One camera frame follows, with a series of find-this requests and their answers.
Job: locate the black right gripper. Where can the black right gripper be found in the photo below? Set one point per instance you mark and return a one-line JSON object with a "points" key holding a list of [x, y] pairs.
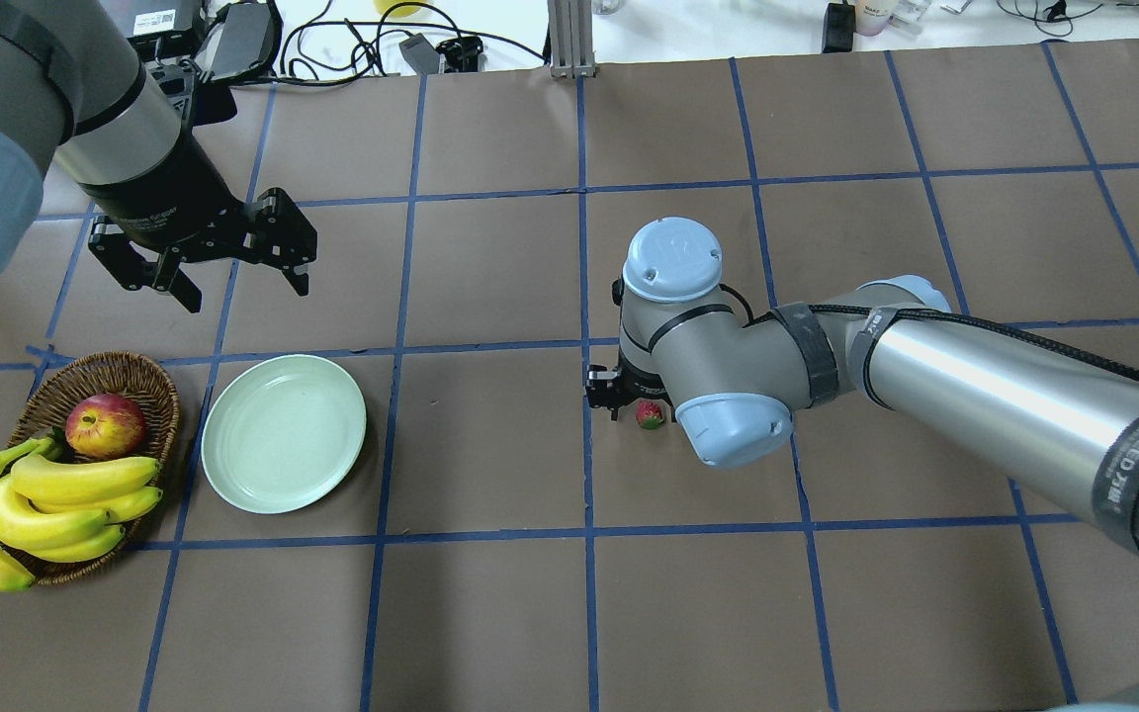
{"points": [[605, 387]]}

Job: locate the black power adapter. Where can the black power adapter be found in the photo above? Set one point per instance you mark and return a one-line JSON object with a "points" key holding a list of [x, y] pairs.
{"points": [[241, 42]]}

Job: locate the strawberry with green leaves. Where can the strawberry with green leaves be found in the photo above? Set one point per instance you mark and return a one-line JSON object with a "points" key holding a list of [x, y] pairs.
{"points": [[650, 415]]}

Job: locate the red apple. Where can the red apple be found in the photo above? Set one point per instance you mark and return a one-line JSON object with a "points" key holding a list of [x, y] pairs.
{"points": [[105, 426]]}

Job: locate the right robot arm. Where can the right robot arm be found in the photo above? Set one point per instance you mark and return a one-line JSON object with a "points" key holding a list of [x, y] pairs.
{"points": [[1063, 421]]}

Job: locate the aluminium frame post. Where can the aluminium frame post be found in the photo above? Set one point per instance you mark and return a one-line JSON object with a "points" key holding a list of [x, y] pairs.
{"points": [[572, 51]]}

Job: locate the brown wicker basket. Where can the brown wicker basket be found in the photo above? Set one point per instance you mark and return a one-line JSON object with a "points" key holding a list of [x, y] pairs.
{"points": [[134, 376]]}

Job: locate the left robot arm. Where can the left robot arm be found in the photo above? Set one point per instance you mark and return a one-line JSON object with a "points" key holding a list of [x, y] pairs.
{"points": [[75, 93]]}

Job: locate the yellow banana bunch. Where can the yellow banana bunch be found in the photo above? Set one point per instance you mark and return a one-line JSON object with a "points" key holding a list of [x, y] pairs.
{"points": [[67, 514]]}

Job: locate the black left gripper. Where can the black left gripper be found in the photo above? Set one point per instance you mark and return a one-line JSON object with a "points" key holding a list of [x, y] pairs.
{"points": [[166, 201]]}

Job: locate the black power brick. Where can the black power brick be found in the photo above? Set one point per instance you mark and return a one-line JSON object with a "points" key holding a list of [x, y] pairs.
{"points": [[421, 55]]}

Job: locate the light green plate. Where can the light green plate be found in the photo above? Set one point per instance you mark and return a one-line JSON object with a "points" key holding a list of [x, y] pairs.
{"points": [[284, 434]]}

